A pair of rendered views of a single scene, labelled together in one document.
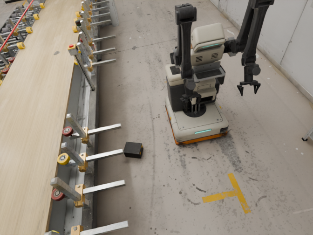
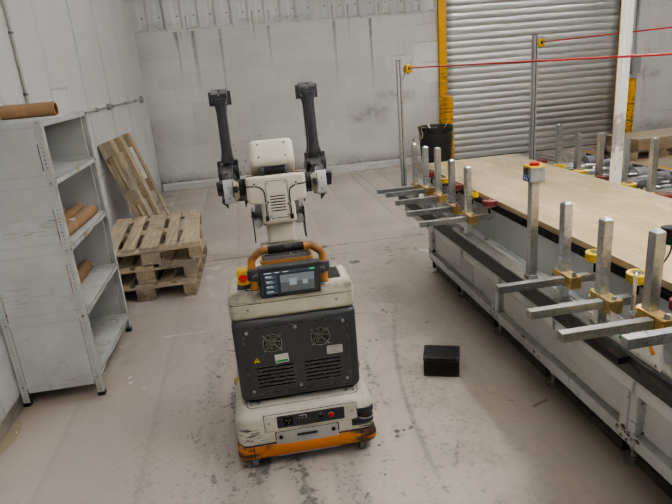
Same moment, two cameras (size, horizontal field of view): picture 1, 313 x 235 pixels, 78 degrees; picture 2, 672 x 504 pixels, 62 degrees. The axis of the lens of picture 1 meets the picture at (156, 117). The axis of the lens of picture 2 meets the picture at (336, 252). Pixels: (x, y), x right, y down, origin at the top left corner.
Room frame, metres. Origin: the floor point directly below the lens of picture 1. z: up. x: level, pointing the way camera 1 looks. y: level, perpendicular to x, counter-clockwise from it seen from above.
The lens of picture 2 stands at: (3.98, -0.51, 1.68)
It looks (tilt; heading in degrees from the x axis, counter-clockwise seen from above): 18 degrees down; 173
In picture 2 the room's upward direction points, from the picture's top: 5 degrees counter-clockwise
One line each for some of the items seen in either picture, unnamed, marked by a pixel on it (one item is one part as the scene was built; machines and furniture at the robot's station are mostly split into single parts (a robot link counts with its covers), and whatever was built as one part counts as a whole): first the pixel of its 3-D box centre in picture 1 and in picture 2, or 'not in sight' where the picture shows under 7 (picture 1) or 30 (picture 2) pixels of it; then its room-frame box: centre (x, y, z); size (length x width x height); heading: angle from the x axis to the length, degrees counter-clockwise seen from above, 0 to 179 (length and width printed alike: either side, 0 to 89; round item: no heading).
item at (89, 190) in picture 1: (92, 190); (427, 199); (0.52, 0.51, 0.83); 0.43 x 0.03 x 0.04; 92
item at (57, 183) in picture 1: (73, 195); (438, 184); (0.48, 0.59, 0.91); 0.04 x 0.04 x 0.48; 2
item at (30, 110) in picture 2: not in sight; (28, 110); (0.43, -1.82, 1.59); 0.30 x 0.08 x 0.08; 92
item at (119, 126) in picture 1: (95, 131); (456, 220); (1.02, 0.52, 0.81); 0.43 x 0.03 x 0.04; 92
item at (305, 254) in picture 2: not in sight; (286, 265); (1.62, -0.47, 0.87); 0.23 x 0.15 x 0.11; 91
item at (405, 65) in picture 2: not in sight; (406, 127); (-0.33, 0.61, 1.20); 0.15 x 0.12 x 1.00; 2
